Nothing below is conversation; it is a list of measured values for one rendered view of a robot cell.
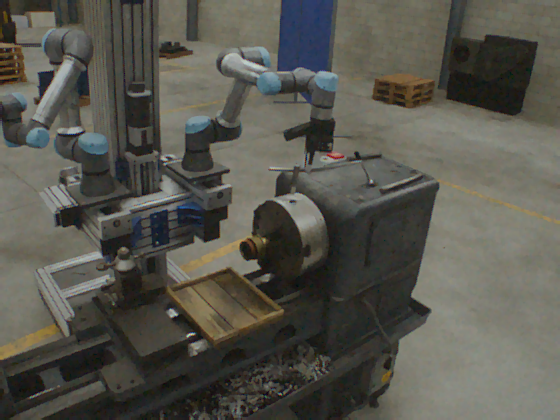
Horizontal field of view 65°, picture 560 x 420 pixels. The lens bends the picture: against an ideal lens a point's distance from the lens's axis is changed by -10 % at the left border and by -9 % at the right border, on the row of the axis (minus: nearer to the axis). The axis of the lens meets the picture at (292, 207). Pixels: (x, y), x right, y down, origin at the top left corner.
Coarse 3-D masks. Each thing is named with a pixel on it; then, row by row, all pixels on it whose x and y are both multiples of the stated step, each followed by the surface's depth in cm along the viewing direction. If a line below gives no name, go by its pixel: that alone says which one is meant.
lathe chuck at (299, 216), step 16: (256, 208) 187; (272, 208) 179; (288, 208) 173; (304, 208) 176; (288, 224) 174; (304, 224) 171; (272, 240) 186; (288, 240) 176; (304, 240) 170; (320, 240) 175; (304, 256) 172; (320, 256) 177; (272, 272) 189; (288, 272) 181; (304, 272) 178
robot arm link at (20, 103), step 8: (0, 96) 155; (8, 96) 157; (16, 96) 159; (24, 96) 161; (0, 104) 153; (8, 104) 156; (16, 104) 158; (24, 104) 161; (8, 112) 157; (16, 112) 159
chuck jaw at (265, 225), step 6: (264, 204) 183; (258, 210) 180; (264, 210) 181; (258, 216) 180; (264, 216) 180; (258, 222) 178; (264, 222) 179; (270, 222) 181; (258, 228) 178; (264, 228) 178; (270, 228) 180; (252, 234) 179; (258, 234) 177; (264, 234) 178; (270, 234) 183
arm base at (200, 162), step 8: (184, 152) 218; (192, 152) 214; (200, 152) 215; (208, 152) 218; (184, 160) 217; (192, 160) 215; (200, 160) 216; (208, 160) 218; (184, 168) 218; (192, 168) 216; (200, 168) 216; (208, 168) 219
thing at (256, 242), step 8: (248, 240) 174; (256, 240) 173; (264, 240) 176; (240, 248) 175; (248, 248) 171; (256, 248) 172; (264, 248) 173; (248, 256) 176; (256, 256) 173; (264, 256) 175
